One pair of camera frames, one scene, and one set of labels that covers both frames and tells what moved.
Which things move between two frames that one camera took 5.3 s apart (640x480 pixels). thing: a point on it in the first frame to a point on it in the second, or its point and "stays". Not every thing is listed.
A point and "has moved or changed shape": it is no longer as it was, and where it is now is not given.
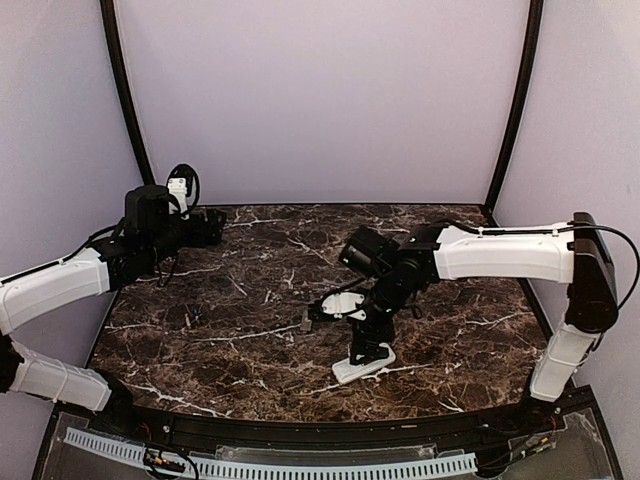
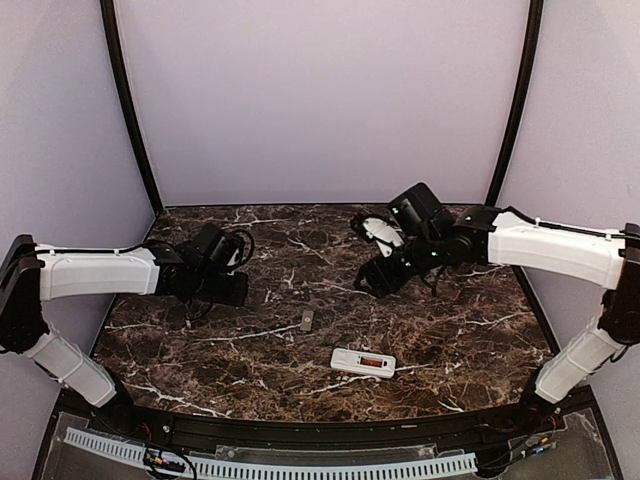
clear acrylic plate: (318, 453) stays
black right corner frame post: (534, 42) stays
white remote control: (345, 371) has moved or changed shape
